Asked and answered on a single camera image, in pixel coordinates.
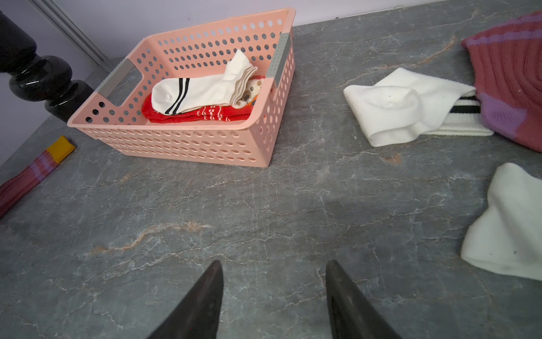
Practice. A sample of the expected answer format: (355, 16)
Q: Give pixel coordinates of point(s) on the plain white sock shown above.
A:
(403, 106)

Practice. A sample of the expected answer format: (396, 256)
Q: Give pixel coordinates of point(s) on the white sock navy stripes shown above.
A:
(464, 119)

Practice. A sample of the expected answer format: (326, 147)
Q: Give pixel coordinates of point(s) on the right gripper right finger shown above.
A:
(351, 314)

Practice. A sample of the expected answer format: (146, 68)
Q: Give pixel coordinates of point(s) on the pink plastic basket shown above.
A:
(113, 112)

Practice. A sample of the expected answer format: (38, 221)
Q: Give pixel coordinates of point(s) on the red christmas sock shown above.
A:
(209, 113)

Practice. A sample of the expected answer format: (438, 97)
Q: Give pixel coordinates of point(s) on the purple striped sock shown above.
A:
(507, 66)
(17, 187)

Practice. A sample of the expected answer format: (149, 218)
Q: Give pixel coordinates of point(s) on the white sock black stripes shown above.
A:
(506, 238)

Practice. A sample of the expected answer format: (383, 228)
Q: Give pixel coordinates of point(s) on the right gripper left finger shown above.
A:
(198, 314)

